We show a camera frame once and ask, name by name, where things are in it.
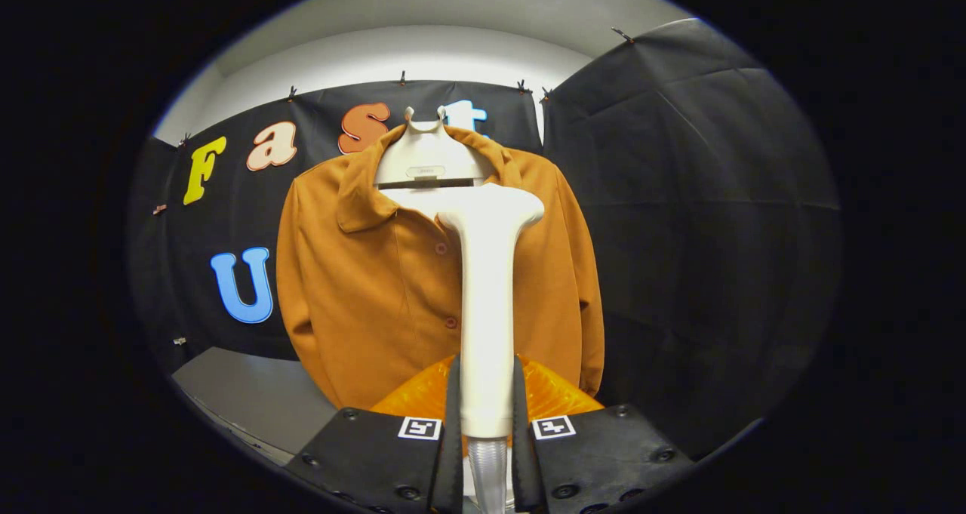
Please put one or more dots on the orange button shirt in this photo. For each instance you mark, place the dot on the orange button shirt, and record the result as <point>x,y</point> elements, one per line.
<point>362,287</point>

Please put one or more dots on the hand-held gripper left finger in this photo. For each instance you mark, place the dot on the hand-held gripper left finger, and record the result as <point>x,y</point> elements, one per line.
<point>454,438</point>

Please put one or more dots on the white garment steamer head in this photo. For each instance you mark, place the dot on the white garment steamer head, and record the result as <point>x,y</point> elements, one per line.
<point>487,310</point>

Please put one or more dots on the white clothes hanger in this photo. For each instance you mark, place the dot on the white clothes hanger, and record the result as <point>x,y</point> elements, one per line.
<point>426,155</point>

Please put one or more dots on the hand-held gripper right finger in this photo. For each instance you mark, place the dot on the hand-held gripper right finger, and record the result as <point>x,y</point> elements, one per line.
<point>521,453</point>

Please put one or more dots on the row of black cloth clips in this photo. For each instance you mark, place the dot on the row of black cloth clips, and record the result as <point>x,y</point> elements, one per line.
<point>403,78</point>

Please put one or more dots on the grey cabinet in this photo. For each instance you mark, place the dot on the grey cabinet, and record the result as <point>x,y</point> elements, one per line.
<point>249,401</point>

